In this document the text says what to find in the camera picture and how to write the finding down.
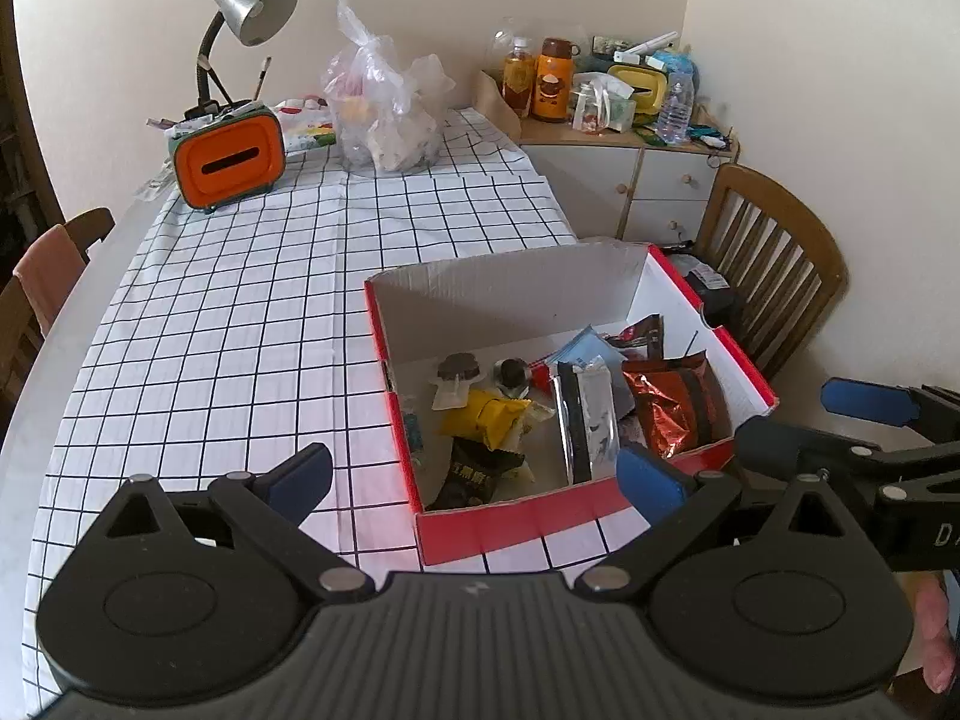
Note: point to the small dark brown packet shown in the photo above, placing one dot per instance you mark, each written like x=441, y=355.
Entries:
x=645, y=334

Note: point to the white tube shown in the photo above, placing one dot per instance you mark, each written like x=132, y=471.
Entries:
x=645, y=46

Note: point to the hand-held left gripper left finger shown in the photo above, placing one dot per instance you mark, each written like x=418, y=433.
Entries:
x=304, y=476

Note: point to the person's right hand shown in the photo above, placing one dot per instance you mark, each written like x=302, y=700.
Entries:
x=934, y=637

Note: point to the black snack packet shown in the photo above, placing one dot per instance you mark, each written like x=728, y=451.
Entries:
x=469, y=476

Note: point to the clear packet with brown treat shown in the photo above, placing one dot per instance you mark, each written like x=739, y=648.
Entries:
x=457, y=369

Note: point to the orange teal tissue box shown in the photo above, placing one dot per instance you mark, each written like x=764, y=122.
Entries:
x=225, y=161

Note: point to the red cardboard box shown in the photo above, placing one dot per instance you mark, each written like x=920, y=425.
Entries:
x=525, y=285

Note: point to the black bag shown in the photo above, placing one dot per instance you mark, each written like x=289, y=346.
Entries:
x=720, y=307

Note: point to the small clear gift bag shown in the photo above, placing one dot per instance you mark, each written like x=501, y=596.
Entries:
x=600, y=105

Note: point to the orange thermos flask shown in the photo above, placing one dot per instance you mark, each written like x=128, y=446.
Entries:
x=555, y=82

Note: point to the checked tablecloth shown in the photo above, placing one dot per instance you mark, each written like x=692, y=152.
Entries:
x=225, y=315

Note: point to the brown cardboard piece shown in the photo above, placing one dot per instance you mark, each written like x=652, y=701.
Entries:
x=495, y=101

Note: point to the small teal candy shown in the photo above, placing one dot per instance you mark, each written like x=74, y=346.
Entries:
x=412, y=424

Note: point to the crumpled clear wrap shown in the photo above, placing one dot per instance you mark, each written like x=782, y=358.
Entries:
x=156, y=184

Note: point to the silver desk lamp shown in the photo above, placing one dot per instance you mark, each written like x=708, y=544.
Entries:
x=251, y=4

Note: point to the brown snack packet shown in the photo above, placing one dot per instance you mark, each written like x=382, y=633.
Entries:
x=675, y=405

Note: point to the red checkered snack packet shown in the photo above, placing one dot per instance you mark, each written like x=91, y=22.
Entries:
x=538, y=373

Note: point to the green silver snack packet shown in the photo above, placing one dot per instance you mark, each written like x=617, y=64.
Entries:
x=589, y=420

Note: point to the clear water bottle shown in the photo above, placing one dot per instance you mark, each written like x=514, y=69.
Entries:
x=675, y=112

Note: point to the cream snack packet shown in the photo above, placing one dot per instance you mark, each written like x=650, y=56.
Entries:
x=536, y=414

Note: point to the light blue snack packet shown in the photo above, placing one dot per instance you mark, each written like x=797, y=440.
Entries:
x=581, y=349

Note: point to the white wooden cabinet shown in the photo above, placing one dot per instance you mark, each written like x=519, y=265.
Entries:
x=585, y=180

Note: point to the yellow lunch container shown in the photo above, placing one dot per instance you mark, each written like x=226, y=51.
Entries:
x=641, y=86

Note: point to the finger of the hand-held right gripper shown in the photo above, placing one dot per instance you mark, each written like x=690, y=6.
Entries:
x=772, y=442
x=862, y=399

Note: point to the paint brush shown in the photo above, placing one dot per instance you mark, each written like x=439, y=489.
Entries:
x=217, y=86
x=263, y=79

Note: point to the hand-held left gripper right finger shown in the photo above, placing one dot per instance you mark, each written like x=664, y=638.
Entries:
x=652, y=484

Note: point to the slatted wooden chair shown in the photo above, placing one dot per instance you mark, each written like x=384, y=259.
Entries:
x=765, y=202

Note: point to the yellow snack packet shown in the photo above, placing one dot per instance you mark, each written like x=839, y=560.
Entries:
x=484, y=416

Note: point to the orange liquid bottle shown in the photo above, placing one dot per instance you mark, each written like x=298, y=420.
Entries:
x=519, y=79

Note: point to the round clear-wrapped candy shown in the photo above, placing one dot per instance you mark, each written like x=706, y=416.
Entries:
x=514, y=373

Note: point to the printed colourful packet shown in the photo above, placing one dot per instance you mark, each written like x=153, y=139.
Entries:
x=304, y=124

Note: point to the pink cloth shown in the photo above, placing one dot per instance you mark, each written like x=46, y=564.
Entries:
x=49, y=277

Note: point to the clear plastic bag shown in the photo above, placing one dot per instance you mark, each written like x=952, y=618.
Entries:
x=390, y=127

